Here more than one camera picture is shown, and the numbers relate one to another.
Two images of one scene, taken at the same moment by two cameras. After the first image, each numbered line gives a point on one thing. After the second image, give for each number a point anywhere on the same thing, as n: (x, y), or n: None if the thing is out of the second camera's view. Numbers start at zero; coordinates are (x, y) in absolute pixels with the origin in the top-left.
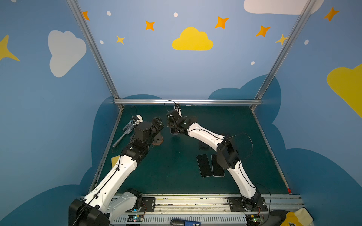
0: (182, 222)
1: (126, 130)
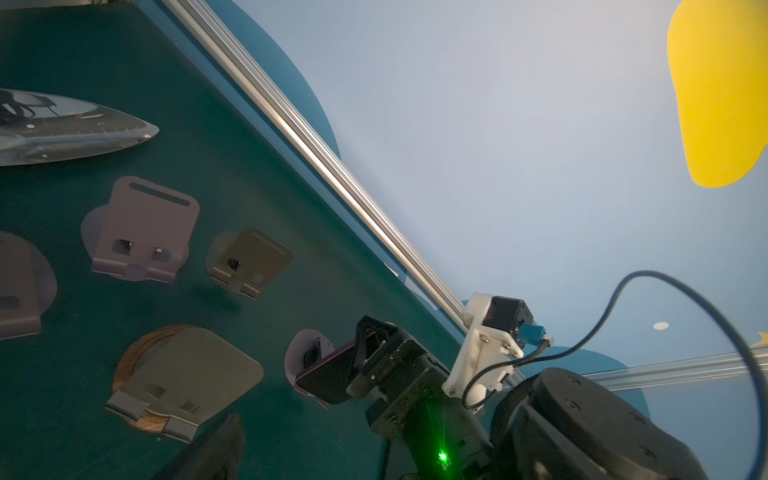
0: None
1: (39, 128)
